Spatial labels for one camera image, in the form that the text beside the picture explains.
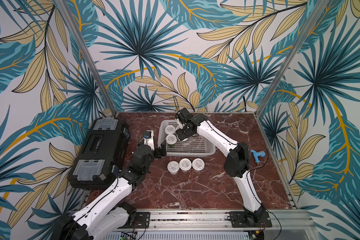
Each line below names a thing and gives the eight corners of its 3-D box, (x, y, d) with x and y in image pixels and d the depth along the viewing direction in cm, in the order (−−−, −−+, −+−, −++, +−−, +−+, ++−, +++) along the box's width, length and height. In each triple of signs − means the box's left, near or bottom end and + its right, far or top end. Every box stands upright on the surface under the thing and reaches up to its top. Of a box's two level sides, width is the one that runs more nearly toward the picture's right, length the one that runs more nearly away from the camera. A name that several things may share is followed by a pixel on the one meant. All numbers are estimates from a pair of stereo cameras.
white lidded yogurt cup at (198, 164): (192, 173, 90) (193, 168, 84) (191, 163, 94) (192, 158, 89) (203, 173, 90) (205, 168, 85) (202, 163, 94) (204, 158, 89)
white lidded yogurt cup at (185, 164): (178, 173, 91) (178, 168, 84) (178, 163, 95) (178, 157, 89) (191, 173, 91) (192, 168, 85) (190, 163, 95) (191, 157, 89)
